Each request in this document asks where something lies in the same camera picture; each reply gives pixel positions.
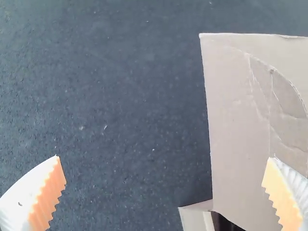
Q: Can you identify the black mat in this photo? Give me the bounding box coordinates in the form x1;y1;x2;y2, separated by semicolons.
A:
0;0;308;231

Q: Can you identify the cardboard box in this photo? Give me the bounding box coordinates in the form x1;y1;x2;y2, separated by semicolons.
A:
178;32;308;231

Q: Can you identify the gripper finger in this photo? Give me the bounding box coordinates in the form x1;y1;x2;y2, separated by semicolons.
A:
0;154;67;231
261;157;308;231

